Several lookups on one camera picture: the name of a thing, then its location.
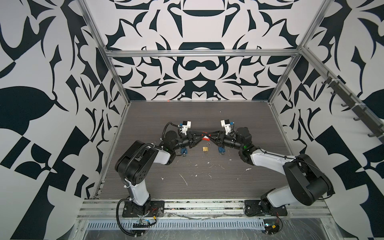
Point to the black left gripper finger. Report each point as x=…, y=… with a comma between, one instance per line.
x=196, y=141
x=197, y=134

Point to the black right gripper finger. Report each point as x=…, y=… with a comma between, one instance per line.
x=215, y=134
x=214, y=141

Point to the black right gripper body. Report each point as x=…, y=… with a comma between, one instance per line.
x=226, y=141

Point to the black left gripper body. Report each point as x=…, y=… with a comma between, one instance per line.
x=186, y=141

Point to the blue padlock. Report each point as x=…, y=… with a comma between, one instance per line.
x=184, y=152
x=221, y=151

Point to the red padlock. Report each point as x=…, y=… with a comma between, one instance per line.
x=206, y=137

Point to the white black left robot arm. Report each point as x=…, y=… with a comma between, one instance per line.
x=134, y=165

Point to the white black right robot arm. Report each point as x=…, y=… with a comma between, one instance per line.
x=306, y=182

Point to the brass padlock with key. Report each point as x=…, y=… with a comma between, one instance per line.
x=206, y=148

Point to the left circuit board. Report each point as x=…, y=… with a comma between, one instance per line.
x=144, y=223

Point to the circuit board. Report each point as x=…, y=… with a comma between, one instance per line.
x=144, y=223
x=274, y=227

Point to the right circuit board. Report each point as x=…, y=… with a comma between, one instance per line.
x=274, y=227

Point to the black hook rack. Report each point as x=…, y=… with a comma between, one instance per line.
x=354, y=103

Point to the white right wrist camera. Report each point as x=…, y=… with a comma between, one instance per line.
x=228, y=126

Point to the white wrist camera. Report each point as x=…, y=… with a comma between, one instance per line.
x=228, y=126
x=184, y=127

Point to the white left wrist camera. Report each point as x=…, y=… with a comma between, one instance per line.
x=184, y=127

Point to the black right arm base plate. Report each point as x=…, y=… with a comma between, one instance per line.
x=258, y=208

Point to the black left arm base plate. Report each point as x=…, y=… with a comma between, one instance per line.
x=149, y=209

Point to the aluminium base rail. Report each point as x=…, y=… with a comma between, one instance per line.
x=97, y=209

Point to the aluminium frame horizontal bar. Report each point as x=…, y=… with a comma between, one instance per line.
x=202, y=53

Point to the white slotted cable duct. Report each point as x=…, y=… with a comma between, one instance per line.
x=186, y=224

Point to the aluminium frame corner post right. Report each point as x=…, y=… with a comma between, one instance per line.
x=298, y=53

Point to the aluminium frame corner post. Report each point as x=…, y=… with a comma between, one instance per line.
x=298, y=53
x=100, y=44

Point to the aluminium frame corner post left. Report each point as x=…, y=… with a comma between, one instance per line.
x=100, y=44

